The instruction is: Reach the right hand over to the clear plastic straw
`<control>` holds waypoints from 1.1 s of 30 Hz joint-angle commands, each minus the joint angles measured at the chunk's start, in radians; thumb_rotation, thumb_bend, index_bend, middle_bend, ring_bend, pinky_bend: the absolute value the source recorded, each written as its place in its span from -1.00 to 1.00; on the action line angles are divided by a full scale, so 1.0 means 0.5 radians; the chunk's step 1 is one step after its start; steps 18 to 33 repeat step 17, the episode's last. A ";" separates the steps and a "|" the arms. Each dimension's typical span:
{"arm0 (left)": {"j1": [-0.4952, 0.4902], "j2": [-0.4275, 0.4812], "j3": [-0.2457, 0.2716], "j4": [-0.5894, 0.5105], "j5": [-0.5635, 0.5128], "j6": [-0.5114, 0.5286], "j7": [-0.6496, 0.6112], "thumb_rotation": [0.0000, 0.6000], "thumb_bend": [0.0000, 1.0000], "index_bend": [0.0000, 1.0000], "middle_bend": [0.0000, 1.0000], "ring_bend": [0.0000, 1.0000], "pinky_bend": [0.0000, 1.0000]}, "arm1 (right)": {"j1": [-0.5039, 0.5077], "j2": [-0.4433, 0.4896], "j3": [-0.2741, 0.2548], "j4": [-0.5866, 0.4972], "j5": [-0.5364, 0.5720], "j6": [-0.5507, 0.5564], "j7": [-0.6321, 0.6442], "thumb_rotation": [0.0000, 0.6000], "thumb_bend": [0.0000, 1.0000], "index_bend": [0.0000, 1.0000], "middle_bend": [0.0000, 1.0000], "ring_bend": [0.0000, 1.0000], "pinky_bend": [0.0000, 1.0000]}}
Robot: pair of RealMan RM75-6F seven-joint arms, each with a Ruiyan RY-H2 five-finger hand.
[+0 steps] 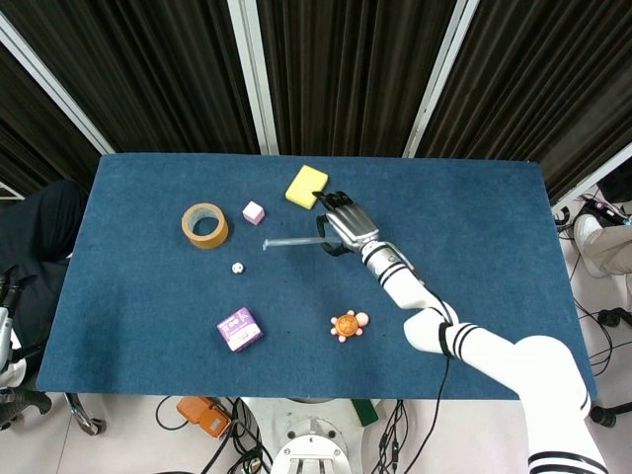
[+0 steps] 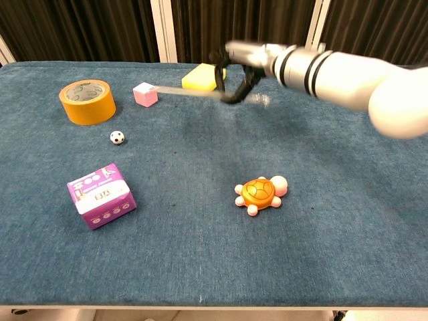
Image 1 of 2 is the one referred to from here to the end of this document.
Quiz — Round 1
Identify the black floor cable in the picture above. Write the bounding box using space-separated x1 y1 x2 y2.
155 394 187 432
567 236 632 379

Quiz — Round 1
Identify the pink cube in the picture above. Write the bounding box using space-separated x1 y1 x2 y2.
241 200 266 227

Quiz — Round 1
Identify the beige trouser leg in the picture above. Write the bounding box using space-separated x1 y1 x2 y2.
582 224 632 278

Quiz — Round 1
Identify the orange turtle toy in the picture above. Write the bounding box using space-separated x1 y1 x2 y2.
330 309 370 344

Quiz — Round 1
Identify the chrome chair leg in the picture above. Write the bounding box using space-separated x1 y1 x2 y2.
63 392 108 436

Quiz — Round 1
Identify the white frame post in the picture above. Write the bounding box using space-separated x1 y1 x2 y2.
550 146 632 204
402 0 481 159
226 0 281 156
0 12 117 155

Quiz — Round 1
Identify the white shoe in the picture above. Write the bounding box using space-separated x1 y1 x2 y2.
572 212 604 249

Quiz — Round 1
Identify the blue table cloth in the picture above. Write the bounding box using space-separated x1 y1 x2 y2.
37 152 599 402

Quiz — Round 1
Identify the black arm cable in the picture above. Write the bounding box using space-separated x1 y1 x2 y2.
428 305 458 474

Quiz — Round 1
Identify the green flat object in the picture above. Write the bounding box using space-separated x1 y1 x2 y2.
352 398 380 429

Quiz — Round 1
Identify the person in black clothes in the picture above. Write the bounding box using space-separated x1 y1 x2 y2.
0 179 90 347

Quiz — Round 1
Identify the clear plastic tube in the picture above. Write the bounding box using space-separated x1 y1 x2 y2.
262 235 342 251

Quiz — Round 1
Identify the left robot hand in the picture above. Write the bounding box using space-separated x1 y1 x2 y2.
0 265 38 311

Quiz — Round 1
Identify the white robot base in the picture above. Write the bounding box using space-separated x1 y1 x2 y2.
240 397 392 474

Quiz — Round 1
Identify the dark curtain panel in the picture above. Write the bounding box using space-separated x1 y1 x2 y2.
417 0 632 202
0 41 103 198
0 0 261 155
256 0 458 157

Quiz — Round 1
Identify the purple tissue box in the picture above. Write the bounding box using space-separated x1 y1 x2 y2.
215 306 264 354

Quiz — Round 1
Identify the orange control pendant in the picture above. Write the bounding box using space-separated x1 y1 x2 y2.
176 395 233 441

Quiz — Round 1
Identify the yellow sponge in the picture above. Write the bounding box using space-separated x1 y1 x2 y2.
284 164 331 210

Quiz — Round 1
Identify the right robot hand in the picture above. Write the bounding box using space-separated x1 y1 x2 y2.
313 189 381 259

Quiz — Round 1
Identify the orange tape roll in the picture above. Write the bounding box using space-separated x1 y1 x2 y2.
180 202 230 250

